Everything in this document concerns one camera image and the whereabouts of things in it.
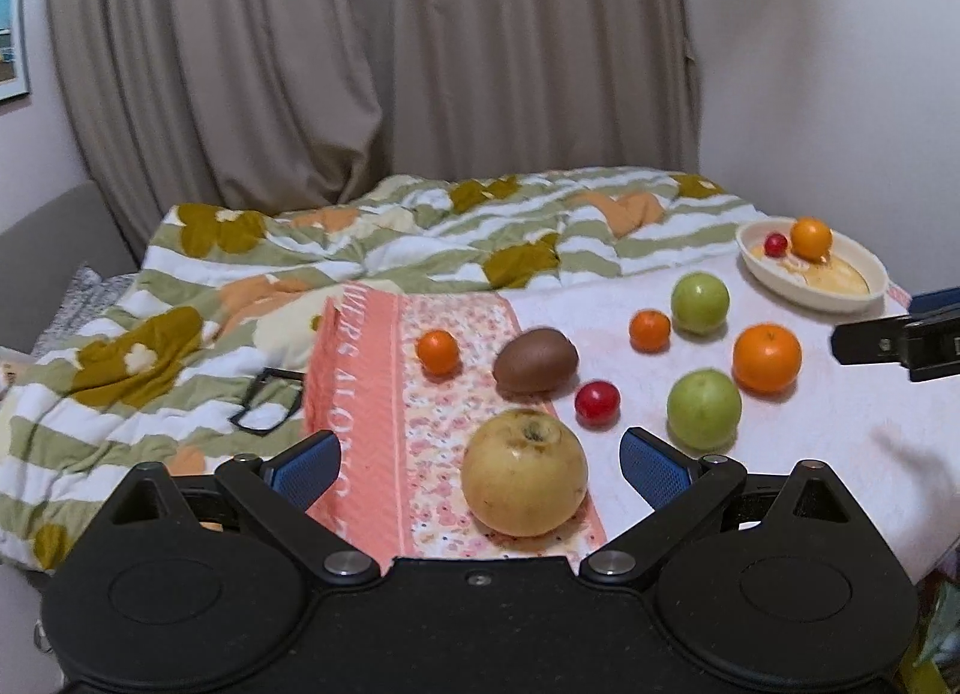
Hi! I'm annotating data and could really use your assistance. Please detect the large yellow apple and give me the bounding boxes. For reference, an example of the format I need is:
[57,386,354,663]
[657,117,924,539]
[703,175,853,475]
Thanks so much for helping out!
[460,408,590,538]

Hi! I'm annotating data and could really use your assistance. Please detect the pink floral towel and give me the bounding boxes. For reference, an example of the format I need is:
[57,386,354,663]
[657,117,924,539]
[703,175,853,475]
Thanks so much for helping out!
[300,289,608,564]

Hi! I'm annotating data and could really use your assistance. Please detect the small orange mandarin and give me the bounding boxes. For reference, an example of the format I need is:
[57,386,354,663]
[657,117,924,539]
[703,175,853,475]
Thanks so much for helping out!
[416,329,460,376]
[629,309,672,354]

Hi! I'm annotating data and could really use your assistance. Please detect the green yellow packaging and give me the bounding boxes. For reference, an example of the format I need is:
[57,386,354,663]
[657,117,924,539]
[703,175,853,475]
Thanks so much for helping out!
[900,565,960,694]

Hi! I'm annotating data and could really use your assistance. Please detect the grey patterned pillow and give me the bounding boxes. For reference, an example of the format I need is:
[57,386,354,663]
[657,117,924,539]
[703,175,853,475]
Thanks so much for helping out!
[30,264,140,359]

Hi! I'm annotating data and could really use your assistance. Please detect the brown kiwi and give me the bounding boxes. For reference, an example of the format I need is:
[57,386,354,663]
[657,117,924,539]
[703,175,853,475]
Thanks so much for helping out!
[493,327,580,396]

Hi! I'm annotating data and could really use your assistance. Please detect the striped floral quilt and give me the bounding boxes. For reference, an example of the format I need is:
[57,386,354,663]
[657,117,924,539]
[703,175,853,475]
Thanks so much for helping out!
[0,172,751,575]

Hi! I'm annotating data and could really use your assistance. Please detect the large orange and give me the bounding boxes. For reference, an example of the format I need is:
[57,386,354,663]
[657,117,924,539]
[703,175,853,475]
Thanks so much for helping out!
[733,323,803,396]

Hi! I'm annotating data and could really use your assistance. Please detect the medium orange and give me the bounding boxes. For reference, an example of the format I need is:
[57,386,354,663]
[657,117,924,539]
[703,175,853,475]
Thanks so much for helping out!
[790,217,834,262]

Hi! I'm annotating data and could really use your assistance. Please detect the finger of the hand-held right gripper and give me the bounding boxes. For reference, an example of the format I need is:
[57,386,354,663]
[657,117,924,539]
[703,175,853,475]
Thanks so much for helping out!
[831,310,960,382]
[907,287,960,318]

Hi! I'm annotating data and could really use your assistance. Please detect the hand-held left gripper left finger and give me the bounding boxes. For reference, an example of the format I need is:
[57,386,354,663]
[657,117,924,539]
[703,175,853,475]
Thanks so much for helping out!
[94,430,382,586]

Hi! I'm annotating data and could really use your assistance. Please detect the green apple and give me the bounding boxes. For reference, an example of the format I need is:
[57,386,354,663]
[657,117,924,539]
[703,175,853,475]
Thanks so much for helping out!
[667,369,743,452]
[670,271,731,336]

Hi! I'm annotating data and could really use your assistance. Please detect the beige curtain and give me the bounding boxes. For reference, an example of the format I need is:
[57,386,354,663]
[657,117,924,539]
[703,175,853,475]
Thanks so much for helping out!
[45,0,703,267]

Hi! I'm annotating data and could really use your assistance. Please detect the black eyeglasses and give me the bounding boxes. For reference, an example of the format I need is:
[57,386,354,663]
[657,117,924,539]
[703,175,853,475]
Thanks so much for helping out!
[228,367,307,435]

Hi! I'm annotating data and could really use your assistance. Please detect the white blanket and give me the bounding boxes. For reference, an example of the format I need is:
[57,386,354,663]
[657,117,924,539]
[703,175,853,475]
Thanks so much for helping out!
[501,244,960,582]

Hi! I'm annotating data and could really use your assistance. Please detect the framed wall picture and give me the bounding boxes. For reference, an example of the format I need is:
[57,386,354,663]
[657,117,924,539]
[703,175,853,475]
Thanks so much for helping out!
[0,0,33,112]

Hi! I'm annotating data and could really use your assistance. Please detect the grey headboard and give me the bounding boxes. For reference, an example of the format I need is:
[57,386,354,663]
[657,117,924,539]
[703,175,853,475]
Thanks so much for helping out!
[0,180,140,354]

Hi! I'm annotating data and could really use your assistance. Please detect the cream oval bowl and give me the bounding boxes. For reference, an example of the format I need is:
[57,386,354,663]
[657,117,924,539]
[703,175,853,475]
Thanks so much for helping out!
[736,217,890,314]

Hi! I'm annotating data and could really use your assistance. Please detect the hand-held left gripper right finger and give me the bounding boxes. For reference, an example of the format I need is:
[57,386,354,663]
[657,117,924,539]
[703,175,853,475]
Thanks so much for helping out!
[579,427,867,586]

